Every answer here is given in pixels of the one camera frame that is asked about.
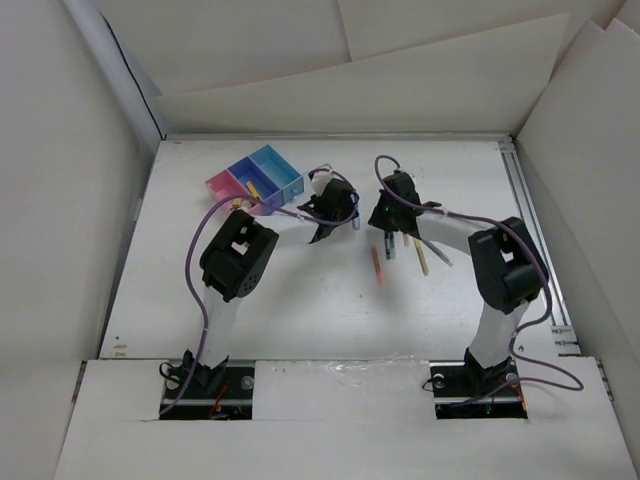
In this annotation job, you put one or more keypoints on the dark blue plastic bin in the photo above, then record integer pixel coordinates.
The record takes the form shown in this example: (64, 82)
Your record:
(246, 171)

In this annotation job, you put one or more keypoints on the orange pink pen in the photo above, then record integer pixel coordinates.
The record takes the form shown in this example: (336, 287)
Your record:
(377, 265)

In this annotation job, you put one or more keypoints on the pink plastic bin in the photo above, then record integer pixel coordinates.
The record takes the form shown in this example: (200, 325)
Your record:
(224, 185)

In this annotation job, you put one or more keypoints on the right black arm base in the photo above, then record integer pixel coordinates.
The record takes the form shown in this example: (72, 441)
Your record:
(463, 390)

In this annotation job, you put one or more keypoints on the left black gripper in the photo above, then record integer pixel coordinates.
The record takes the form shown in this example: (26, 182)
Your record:
(347, 212)

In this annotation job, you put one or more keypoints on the light blue plastic bin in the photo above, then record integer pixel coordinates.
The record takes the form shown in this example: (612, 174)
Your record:
(288, 180)

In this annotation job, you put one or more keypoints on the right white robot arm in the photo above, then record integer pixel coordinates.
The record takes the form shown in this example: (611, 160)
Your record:
(507, 267)

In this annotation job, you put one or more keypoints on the lilac pen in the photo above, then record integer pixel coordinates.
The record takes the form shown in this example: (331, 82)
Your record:
(439, 253)

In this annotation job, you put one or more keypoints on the cream yellow pen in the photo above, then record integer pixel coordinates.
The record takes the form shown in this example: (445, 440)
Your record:
(421, 257)

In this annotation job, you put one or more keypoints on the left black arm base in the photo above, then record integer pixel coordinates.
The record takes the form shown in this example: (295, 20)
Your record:
(223, 393)

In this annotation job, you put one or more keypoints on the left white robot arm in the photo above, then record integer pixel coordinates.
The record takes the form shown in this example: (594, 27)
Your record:
(235, 260)

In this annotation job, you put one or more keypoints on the pink beige eraser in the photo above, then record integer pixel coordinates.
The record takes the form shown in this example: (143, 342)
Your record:
(241, 204)

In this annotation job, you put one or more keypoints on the aluminium rail right side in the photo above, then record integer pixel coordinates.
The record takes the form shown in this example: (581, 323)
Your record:
(558, 321)

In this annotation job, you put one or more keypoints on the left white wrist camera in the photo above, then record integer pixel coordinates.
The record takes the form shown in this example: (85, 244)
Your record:
(320, 177)

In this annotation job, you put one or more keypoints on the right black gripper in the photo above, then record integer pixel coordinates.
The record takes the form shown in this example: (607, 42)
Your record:
(377, 217)

